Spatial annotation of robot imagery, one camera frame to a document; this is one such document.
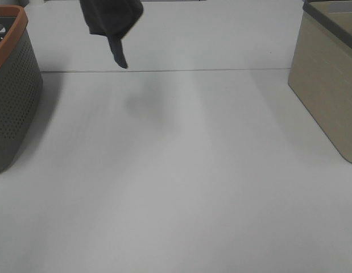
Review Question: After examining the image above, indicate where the dark grey towel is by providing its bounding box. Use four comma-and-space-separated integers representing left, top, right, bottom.
80, 0, 144, 69

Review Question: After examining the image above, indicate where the beige storage box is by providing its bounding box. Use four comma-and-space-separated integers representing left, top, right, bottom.
288, 1, 352, 164

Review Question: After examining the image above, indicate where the grey basket with orange rim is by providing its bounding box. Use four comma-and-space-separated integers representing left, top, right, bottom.
0, 5, 43, 173

